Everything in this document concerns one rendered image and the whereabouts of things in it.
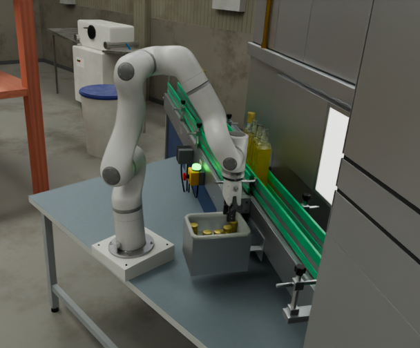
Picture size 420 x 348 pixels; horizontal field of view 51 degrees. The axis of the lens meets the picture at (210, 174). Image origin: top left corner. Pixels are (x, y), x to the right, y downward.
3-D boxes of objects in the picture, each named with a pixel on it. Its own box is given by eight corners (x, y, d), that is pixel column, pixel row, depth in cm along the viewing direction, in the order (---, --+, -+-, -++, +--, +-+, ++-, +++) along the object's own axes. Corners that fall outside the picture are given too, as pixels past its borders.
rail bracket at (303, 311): (327, 335, 122) (342, 268, 113) (271, 342, 118) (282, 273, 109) (320, 322, 126) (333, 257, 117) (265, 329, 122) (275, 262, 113)
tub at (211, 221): (250, 253, 162) (253, 233, 159) (191, 257, 157) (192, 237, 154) (237, 229, 178) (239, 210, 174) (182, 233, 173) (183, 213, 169)
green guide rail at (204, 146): (232, 194, 178) (234, 176, 174) (230, 194, 177) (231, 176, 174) (168, 92, 333) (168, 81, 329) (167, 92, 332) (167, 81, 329)
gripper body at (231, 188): (246, 179, 155) (243, 207, 159) (239, 168, 164) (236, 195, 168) (226, 179, 153) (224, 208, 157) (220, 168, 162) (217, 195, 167)
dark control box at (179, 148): (193, 164, 239) (193, 150, 236) (178, 165, 237) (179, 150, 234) (189, 159, 246) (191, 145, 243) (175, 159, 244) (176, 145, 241)
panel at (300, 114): (387, 255, 125) (418, 144, 112) (378, 257, 125) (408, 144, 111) (274, 147, 205) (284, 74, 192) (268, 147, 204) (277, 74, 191)
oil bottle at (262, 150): (266, 190, 184) (272, 143, 175) (253, 191, 182) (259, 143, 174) (262, 185, 189) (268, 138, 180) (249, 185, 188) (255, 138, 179)
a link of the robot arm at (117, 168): (139, 178, 175) (123, 195, 160) (112, 169, 176) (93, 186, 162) (161, 54, 152) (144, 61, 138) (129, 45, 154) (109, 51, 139)
